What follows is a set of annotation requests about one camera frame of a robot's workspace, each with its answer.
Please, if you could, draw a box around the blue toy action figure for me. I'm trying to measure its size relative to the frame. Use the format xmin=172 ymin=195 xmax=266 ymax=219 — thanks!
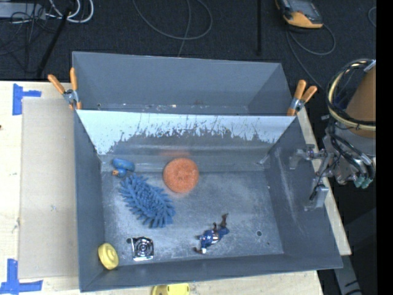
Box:
xmin=193 ymin=213 xmax=231 ymax=255

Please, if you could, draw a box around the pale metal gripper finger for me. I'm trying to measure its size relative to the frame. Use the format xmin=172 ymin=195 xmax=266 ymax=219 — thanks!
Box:
xmin=288 ymin=145 xmax=327 ymax=170
xmin=303 ymin=178 xmax=330 ymax=212

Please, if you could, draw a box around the small silver square fan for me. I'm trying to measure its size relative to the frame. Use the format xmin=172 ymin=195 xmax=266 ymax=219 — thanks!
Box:
xmin=126 ymin=235 xmax=155 ymax=262

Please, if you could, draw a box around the grey metal bin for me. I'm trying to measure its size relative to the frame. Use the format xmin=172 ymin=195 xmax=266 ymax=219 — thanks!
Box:
xmin=71 ymin=50 xmax=344 ymax=293

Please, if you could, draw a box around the blue toy duck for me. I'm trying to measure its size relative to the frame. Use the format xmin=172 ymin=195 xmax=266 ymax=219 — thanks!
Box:
xmin=111 ymin=157 xmax=136 ymax=178

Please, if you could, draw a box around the blue spiky rubber toy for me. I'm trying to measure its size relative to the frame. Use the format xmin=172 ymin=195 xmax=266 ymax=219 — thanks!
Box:
xmin=119 ymin=173 xmax=177 ymax=229

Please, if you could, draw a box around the yellow toy wheel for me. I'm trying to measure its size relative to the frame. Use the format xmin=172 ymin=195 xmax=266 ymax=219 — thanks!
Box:
xmin=98 ymin=242 xmax=120 ymax=271

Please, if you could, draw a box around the orange round sponge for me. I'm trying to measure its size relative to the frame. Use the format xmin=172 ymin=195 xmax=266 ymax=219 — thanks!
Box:
xmin=162 ymin=157 xmax=200 ymax=194

